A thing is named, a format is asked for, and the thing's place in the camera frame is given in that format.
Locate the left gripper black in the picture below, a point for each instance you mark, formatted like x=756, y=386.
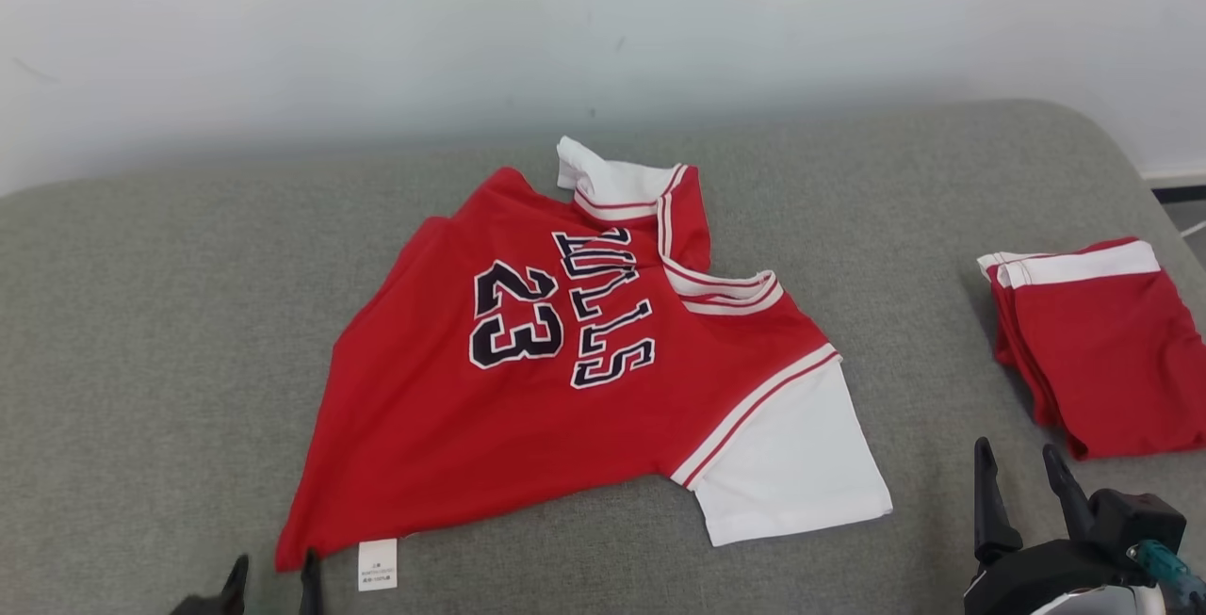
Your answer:
x=196, y=606

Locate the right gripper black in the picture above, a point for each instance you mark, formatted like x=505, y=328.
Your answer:
x=1036, y=573

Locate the red shorts white side stripe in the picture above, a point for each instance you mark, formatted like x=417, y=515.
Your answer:
x=1112, y=361

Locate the red Bulls 23 jersey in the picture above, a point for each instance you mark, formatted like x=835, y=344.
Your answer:
x=471, y=436

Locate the grey fabric sofa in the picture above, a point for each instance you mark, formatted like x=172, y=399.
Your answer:
x=188, y=361

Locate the black wall baseboard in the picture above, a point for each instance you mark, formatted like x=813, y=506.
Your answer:
x=1178, y=193

